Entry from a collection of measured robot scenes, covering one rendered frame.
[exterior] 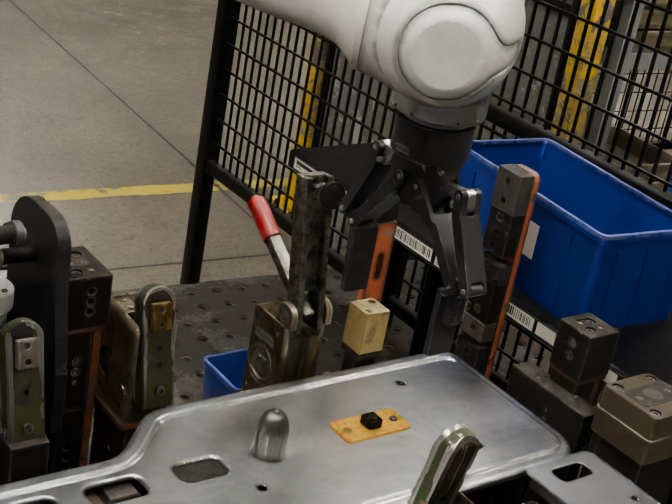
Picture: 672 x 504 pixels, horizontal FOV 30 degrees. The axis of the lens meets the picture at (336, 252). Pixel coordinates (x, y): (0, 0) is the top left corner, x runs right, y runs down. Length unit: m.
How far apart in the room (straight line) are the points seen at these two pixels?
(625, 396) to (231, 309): 0.94
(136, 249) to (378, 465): 2.75
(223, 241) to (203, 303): 1.94
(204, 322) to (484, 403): 0.79
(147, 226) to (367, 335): 2.75
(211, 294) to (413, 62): 1.32
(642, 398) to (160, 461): 0.51
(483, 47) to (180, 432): 0.53
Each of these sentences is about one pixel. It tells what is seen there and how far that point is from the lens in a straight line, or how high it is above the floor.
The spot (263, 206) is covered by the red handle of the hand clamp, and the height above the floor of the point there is 1.14.
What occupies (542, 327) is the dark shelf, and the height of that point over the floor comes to 1.02.
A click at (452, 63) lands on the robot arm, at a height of 1.45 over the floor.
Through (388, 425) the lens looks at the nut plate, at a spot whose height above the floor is 1.00.
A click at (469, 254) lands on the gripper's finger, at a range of 1.14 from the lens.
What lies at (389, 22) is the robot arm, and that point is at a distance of 0.92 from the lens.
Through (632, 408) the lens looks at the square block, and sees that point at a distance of 1.36.
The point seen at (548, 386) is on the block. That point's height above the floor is 1.00.
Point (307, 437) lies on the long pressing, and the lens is 1.27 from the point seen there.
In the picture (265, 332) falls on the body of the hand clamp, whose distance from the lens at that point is 1.39.
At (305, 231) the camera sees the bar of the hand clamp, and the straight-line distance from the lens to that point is 1.32.
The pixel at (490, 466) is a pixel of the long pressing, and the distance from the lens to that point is 1.30.
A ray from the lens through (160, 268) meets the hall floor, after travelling 3.84.
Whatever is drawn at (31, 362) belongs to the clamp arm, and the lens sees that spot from 1.20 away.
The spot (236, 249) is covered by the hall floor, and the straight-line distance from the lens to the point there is 4.04.
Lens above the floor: 1.68
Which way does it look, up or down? 24 degrees down
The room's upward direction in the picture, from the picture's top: 11 degrees clockwise
